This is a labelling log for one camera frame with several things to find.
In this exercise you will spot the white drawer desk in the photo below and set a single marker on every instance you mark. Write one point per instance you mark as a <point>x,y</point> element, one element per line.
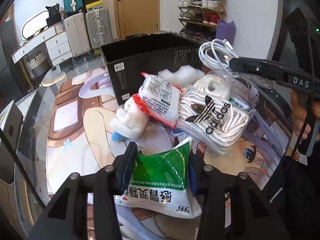
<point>53,41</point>

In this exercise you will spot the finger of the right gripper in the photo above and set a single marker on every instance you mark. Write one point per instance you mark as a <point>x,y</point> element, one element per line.
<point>246,65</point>

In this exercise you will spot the person right hand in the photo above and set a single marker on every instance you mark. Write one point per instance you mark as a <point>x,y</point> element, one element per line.
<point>299,113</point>

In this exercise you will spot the adidas shoelace bag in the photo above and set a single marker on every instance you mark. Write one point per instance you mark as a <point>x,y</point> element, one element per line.
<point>206,113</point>

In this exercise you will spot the silver suitcase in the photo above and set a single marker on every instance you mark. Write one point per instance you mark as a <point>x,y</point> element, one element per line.
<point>98,27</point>

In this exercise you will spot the woven laundry basket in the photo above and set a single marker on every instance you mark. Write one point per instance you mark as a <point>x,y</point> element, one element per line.
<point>38,65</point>

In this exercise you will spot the red-edged white packet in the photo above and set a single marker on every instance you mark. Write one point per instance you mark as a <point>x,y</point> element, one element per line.
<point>159,99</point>

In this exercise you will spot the wooden door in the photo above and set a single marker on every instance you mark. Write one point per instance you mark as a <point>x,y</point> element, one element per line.
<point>136,17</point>

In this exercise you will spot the oval mirror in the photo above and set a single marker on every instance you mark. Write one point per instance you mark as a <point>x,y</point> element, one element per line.
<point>34,24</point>

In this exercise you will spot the purple bag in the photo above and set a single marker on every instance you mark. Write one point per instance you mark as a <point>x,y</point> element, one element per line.
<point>226,30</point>

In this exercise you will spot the black cardboard box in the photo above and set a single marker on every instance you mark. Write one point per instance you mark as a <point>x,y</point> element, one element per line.
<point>127,59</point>

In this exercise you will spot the wooden shoe rack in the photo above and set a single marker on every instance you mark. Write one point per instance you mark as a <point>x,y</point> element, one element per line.
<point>200,18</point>

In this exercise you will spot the black bag on desk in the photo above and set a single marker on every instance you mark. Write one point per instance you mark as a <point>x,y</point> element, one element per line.
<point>54,15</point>

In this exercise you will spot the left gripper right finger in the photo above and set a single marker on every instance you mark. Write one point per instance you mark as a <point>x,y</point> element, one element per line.
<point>195,176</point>

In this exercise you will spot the white foam piece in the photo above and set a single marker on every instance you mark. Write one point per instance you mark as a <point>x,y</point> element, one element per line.
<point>185,75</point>

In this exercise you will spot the white plush toy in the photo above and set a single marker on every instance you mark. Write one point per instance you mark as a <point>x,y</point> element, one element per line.
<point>130,122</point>

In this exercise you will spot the white suitcase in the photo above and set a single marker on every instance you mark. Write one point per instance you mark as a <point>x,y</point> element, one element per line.
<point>77,35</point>

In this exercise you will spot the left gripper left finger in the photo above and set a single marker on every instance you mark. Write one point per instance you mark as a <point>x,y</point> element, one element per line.
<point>124,167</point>

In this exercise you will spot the green medicine packet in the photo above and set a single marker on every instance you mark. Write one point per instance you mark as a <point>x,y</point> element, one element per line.
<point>160,183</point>

